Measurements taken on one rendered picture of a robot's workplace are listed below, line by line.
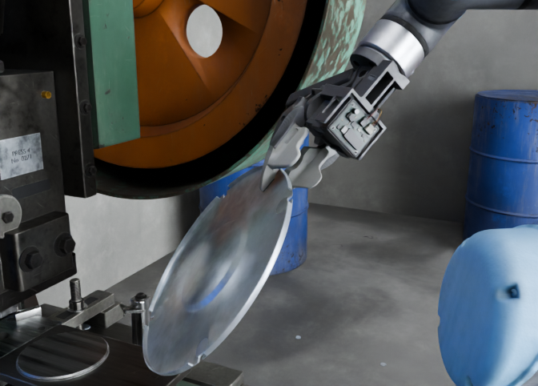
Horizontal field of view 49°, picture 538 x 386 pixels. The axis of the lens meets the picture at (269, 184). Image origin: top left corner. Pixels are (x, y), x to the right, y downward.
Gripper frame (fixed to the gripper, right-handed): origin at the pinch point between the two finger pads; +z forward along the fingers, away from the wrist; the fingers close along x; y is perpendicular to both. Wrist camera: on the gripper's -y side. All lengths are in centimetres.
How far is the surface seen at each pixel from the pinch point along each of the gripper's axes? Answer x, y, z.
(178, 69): -7.9, -41.0, -8.6
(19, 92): -26.8, -18.5, 11.5
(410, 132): 183, -246, -116
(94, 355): 2.8, -12.2, 33.0
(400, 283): 173, -157, -26
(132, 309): 8.1, -23.6, 27.4
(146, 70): -10.9, -46.5, -5.1
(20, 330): -3.3, -25.3, 39.8
